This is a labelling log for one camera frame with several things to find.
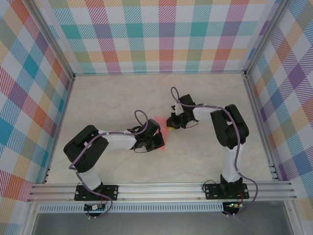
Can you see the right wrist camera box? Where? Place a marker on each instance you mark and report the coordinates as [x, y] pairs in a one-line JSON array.
[[187, 101]]

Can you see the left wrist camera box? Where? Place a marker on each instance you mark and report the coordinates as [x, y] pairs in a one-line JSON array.
[[153, 126]]

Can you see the aluminium frame rail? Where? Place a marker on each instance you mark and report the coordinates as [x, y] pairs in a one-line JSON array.
[[259, 122], [47, 175], [159, 73]]

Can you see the small black circuit board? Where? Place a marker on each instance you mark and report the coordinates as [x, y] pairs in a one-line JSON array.
[[94, 207]]

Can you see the aluminium frame post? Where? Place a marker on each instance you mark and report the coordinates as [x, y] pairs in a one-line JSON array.
[[266, 36], [52, 40]]

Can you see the circuit board with green light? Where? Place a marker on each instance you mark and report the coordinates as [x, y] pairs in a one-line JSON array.
[[233, 205]]

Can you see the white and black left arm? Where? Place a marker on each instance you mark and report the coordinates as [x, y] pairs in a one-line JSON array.
[[117, 142]]

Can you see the pink paper sheet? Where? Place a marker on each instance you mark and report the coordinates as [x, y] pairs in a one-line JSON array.
[[163, 126]]

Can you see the grey metal panel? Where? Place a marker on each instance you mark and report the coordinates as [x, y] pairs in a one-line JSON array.
[[159, 224]]

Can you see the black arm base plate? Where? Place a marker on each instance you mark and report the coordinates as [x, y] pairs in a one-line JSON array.
[[212, 192], [111, 192]]

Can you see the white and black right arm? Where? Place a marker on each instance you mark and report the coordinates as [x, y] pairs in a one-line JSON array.
[[231, 166]]

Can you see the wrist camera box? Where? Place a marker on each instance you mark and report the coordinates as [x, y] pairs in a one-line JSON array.
[[153, 126], [187, 101]]

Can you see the aluminium mounting rail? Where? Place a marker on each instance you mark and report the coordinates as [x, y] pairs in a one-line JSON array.
[[159, 192]]

